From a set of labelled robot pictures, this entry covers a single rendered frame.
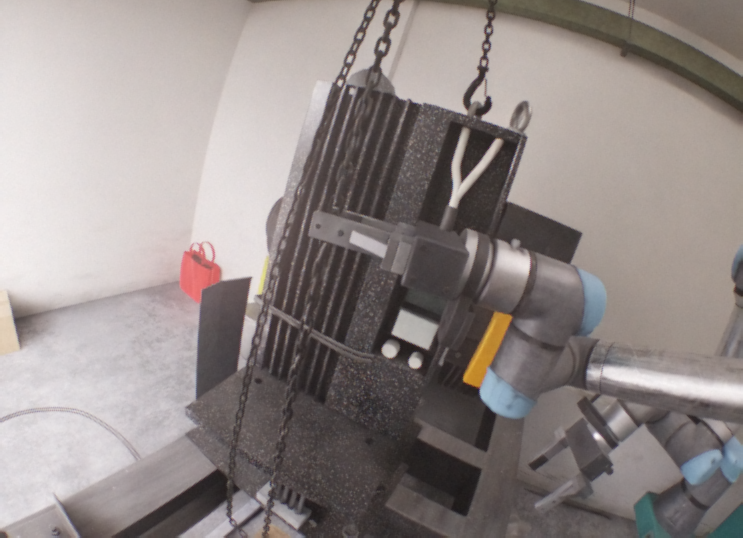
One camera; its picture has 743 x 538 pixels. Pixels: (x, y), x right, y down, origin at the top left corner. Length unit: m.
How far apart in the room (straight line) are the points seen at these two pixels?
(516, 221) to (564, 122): 1.36
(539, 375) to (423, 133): 0.45
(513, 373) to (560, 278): 0.12
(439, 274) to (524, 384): 0.17
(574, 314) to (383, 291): 0.40
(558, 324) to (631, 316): 1.60
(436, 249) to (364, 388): 0.53
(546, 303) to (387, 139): 0.44
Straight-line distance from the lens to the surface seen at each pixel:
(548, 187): 1.80
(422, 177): 0.62
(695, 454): 0.70
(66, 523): 0.93
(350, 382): 0.78
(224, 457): 0.99
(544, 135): 1.84
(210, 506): 1.19
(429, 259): 0.30
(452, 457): 1.26
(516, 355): 0.39
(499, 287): 0.34
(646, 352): 0.48
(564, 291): 0.37
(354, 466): 0.76
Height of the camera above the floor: 1.48
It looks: 17 degrees down
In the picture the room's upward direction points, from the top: 18 degrees clockwise
